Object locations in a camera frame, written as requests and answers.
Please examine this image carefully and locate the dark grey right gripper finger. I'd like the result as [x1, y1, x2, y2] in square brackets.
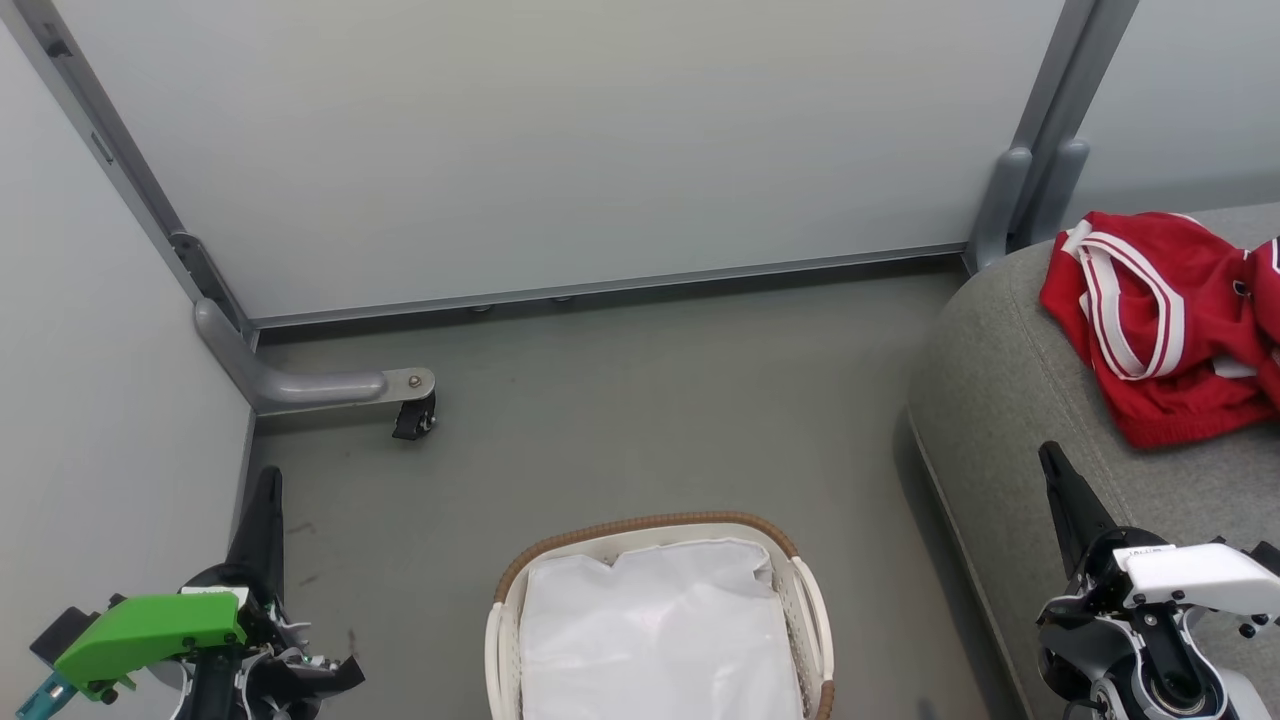
[1038, 440, 1119, 579]

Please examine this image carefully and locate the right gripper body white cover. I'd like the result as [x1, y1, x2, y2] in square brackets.
[1034, 528, 1280, 693]

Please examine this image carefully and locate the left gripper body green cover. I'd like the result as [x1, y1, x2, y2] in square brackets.
[28, 562, 367, 720]

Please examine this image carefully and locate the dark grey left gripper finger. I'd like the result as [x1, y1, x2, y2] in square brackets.
[224, 465, 288, 607]

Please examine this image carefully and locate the red jersey with lettering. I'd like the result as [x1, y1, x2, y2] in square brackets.
[1039, 209, 1280, 450]

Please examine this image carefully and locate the white laundry basket brown rim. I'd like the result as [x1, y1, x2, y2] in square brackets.
[484, 511, 837, 720]

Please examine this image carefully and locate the white basket liner cloth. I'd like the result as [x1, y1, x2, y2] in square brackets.
[518, 538, 807, 720]

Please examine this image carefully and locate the grey fabric sofa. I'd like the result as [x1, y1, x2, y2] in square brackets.
[906, 203, 1280, 720]

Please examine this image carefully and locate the grey tubular partition foot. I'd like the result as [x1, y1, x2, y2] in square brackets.
[963, 137, 1092, 274]
[193, 297, 438, 417]

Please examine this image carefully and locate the black caster wheel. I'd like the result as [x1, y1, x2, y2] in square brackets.
[391, 392, 439, 442]

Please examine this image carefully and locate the black cable with teal plug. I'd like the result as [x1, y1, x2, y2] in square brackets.
[13, 670, 79, 720]

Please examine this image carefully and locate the grey partition frame post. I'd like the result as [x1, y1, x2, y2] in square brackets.
[0, 0, 253, 333]
[1005, 0, 1143, 161]

